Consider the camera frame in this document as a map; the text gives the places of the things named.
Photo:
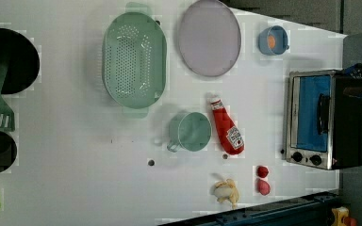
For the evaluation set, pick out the green perforated colander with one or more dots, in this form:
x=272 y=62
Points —
x=134 y=60

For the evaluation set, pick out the green mug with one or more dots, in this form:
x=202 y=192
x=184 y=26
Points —
x=189 y=131

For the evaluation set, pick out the blue oven door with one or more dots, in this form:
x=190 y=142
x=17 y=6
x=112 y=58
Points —
x=306 y=93

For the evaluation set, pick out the dark red toy fruit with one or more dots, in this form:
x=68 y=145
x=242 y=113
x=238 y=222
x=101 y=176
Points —
x=262 y=172

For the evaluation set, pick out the peeled banana toy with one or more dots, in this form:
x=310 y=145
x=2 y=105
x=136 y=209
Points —
x=227 y=191

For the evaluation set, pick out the orange ball in cup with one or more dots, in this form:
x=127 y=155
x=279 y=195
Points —
x=271 y=41

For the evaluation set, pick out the blue cup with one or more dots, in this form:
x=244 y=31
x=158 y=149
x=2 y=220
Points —
x=281 y=37

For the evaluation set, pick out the lilac round plate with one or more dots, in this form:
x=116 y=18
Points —
x=209 y=38

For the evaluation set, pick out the large black pan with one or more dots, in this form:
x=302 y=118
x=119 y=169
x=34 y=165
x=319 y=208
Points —
x=24 y=63

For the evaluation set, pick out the black toaster oven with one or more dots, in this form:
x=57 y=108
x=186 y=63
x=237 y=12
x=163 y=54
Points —
x=340 y=116

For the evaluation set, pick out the yellow and red toy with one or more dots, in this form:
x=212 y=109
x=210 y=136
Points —
x=342 y=217

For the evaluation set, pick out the red ketchup bottle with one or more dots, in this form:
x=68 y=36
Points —
x=229 y=135

